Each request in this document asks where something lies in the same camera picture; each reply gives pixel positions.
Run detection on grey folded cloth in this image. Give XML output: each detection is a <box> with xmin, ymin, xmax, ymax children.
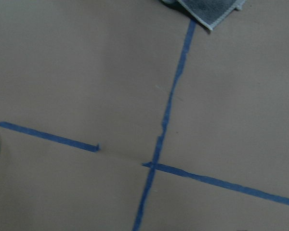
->
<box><xmin>161</xmin><ymin>0</ymin><xmax>246</xmax><ymax>31</ymax></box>

